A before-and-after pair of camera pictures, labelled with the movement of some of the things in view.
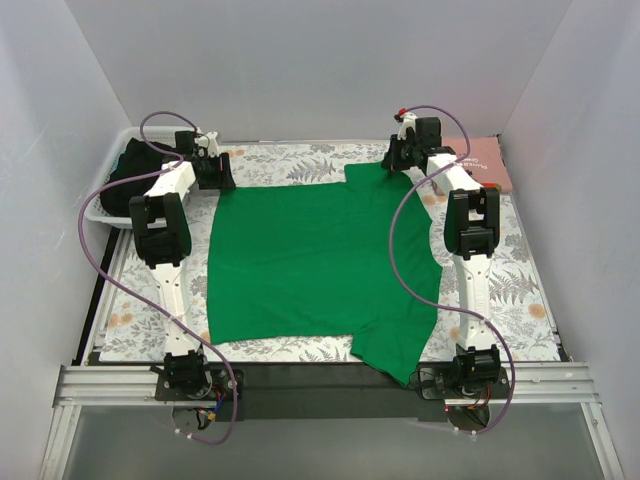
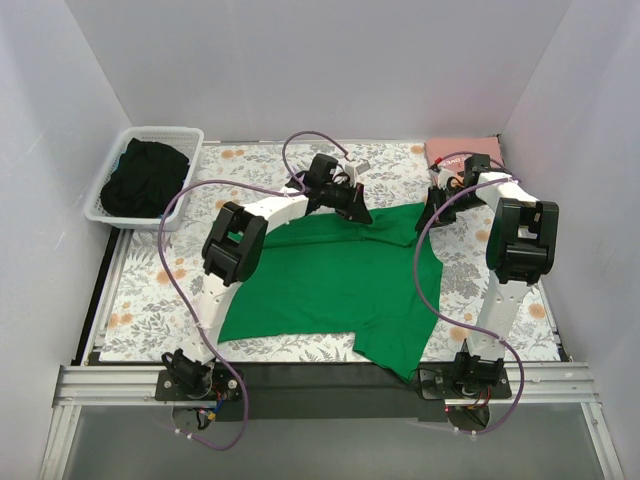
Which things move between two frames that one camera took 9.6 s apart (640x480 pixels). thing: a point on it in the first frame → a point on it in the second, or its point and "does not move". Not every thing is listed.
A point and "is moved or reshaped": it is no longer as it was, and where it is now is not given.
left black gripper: x=216 y=173 → x=358 y=203
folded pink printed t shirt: x=486 y=161 does not move
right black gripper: x=396 y=156 → x=435 y=213
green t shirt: x=353 y=259 is moved or reshaped
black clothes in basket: x=134 y=160 does not move
